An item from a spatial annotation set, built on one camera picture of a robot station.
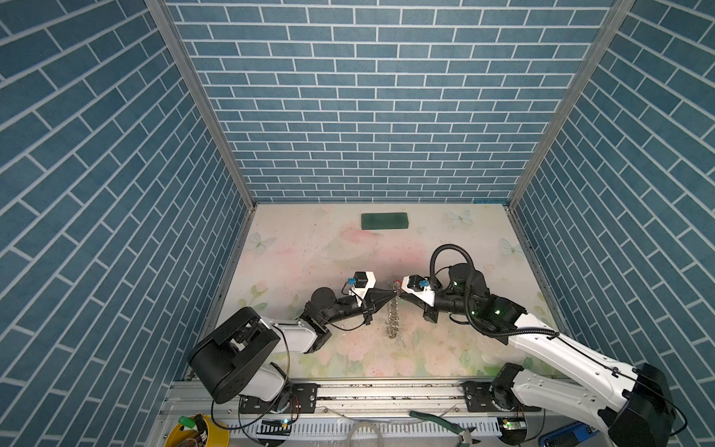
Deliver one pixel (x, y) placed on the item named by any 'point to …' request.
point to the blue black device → (568, 435)
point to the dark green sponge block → (384, 221)
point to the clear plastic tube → (360, 424)
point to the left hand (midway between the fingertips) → (393, 297)
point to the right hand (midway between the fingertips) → (400, 290)
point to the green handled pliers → (466, 439)
